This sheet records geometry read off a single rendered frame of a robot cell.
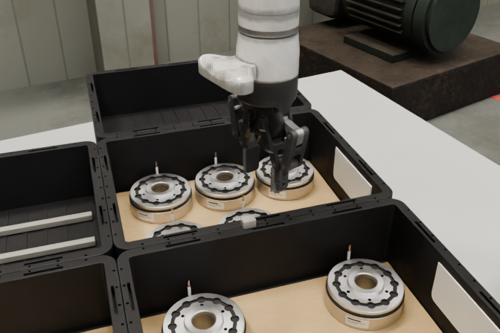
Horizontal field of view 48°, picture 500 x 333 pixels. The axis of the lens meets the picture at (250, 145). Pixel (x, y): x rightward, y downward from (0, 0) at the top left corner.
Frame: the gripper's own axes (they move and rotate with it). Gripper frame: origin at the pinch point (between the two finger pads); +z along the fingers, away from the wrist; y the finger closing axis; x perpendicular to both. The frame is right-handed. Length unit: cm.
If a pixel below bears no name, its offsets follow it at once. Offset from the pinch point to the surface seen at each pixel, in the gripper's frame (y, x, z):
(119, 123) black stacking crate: 54, -2, 16
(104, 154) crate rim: 26.8, 11.8, 6.5
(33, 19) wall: 279, -47, 58
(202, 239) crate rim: -0.3, 10.2, 6.6
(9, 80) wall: 282, -28, 92
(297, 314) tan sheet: -10.2, 1.9, 16.5
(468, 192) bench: 4, -59, 29
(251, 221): -2.2, 3.6, 5.5
